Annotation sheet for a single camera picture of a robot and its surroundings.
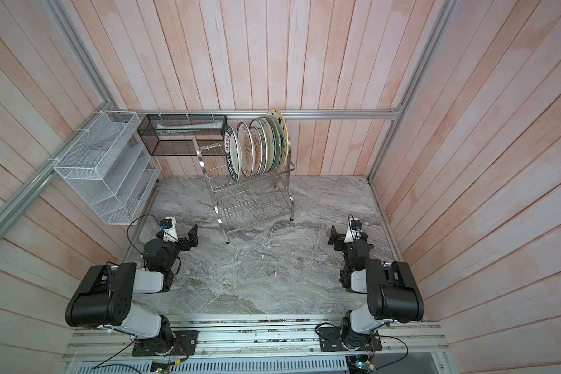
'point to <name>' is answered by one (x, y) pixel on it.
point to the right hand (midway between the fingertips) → (345, 225)
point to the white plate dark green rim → (232, 152)
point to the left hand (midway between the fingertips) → (187, 227)
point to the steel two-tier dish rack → (252, 199)
